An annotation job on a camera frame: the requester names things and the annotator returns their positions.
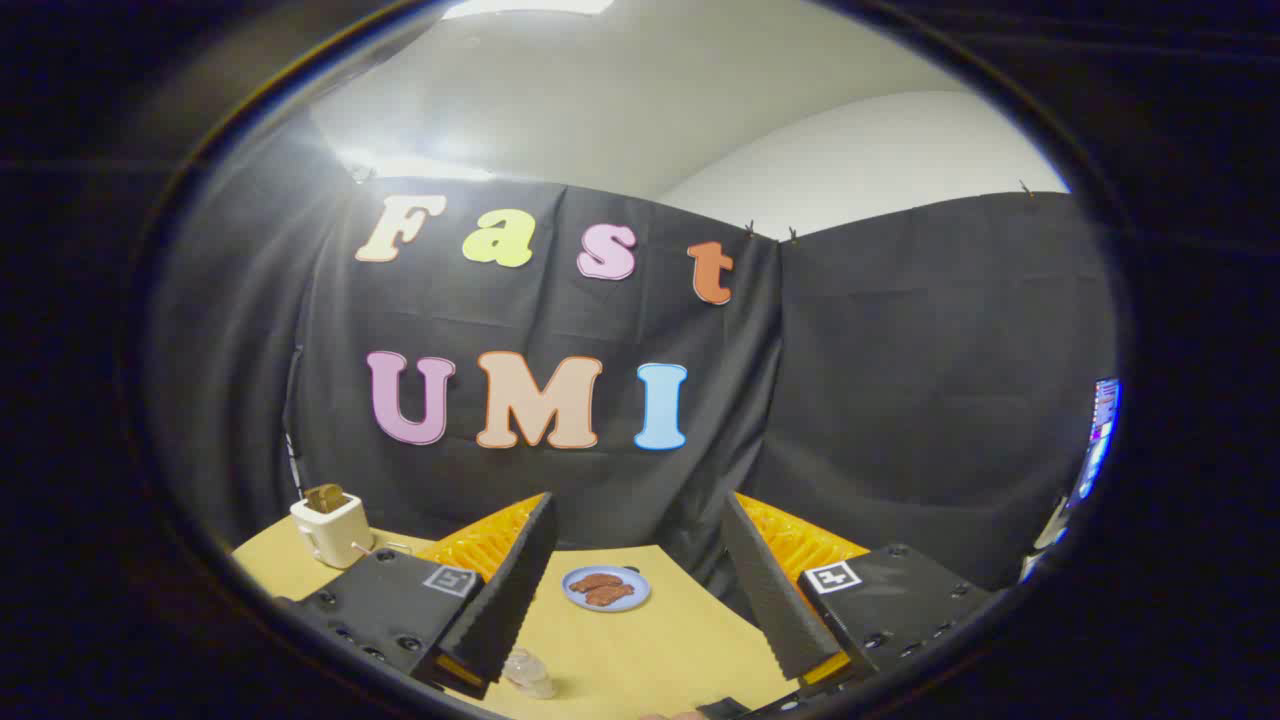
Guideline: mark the brown toast slice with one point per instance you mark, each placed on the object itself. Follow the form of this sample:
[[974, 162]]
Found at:
[[325, 497]]

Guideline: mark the brown bacon strip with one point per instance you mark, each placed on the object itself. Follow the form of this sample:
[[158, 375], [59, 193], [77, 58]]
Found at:
[[592, 580], [610, 596]]

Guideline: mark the small blue plate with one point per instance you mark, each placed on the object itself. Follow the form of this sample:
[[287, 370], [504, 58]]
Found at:
[[632, 597]]

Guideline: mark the black backdrop cloth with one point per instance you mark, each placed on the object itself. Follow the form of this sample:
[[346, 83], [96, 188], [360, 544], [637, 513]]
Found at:
[[880, 380]]

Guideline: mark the clear plastic bottle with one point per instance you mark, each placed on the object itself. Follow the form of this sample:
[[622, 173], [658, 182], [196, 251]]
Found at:
[[528, 673]]

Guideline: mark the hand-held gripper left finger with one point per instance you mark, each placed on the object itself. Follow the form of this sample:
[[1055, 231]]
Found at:
[[510, 590]]

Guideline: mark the white toaster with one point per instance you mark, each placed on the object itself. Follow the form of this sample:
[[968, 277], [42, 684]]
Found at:
[[335, 535]]

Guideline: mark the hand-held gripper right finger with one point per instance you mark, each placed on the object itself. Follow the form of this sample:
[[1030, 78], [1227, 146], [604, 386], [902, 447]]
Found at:
[[770, 600]]

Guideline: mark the wooden table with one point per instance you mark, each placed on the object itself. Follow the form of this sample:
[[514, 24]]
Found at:
[[640, 650]]

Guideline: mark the ceiling light panel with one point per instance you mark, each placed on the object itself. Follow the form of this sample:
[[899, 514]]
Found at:
[[530, 6]]

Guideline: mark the computer monitor screen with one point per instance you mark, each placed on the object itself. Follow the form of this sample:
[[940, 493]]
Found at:
[[1098, 440]]

